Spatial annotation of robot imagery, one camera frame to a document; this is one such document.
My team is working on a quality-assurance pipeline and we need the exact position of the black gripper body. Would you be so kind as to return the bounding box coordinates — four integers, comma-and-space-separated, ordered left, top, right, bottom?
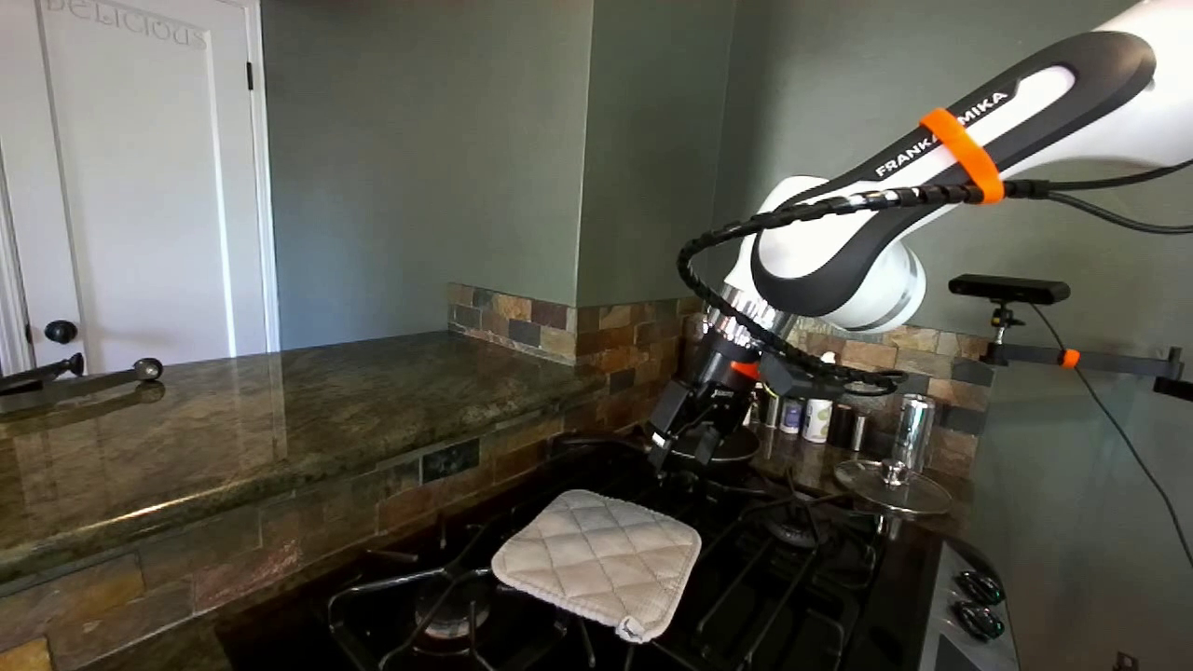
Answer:
654, 335, 767, 454

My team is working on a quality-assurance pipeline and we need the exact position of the white quilted pot holder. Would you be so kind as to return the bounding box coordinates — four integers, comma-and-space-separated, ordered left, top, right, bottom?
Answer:
488, 486, 708, 648

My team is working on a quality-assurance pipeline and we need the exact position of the black gas stove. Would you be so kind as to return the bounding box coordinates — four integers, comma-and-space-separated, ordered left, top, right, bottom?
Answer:
222, 434, 1024, 671

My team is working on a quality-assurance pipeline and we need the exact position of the black stove knob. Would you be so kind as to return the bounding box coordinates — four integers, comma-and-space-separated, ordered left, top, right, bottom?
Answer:
949, 596, 1012, 647
955, 567, 1012, 612

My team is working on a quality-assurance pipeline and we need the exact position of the tall white plastic bottle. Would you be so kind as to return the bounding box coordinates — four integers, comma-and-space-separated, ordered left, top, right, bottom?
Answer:
803, 394, 838, 449

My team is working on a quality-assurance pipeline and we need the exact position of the dark glass bottle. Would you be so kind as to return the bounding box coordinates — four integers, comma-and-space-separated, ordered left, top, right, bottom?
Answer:
836, 404, 873, 454

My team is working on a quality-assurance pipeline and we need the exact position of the round metal spoon rest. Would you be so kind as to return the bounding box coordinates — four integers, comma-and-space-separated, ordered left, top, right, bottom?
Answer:
831, 454, 957, 524

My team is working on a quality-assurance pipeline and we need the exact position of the shiny metal cup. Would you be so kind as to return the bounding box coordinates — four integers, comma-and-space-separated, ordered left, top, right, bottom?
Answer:
883, 392, 939, 489

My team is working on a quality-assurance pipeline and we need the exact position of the white panel door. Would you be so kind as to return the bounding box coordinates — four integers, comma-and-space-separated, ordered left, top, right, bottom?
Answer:
0, 0, 283, 382

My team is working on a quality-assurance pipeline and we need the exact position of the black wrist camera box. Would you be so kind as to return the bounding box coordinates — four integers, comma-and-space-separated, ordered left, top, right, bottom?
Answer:
761, 352, 873, 394

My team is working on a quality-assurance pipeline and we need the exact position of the dark wall outlet plate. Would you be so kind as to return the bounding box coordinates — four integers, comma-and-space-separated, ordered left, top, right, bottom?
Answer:
419, 437, 485, 489

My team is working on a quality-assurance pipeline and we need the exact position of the black stereo camera bar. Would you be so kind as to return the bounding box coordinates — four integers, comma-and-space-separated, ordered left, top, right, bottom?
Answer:
949, 274, 1074, 310

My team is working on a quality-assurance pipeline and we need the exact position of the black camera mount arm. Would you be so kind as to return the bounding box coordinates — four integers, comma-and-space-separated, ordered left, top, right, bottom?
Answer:
981, 302, 1193, 404

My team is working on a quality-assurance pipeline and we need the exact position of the thin black camera cable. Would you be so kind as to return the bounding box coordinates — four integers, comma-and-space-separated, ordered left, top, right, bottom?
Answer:
1029, 302, 1193, 567

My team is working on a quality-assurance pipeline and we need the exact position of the black handled tool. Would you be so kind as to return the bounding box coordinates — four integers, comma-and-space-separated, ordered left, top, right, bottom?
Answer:
0, 352, 90, 399

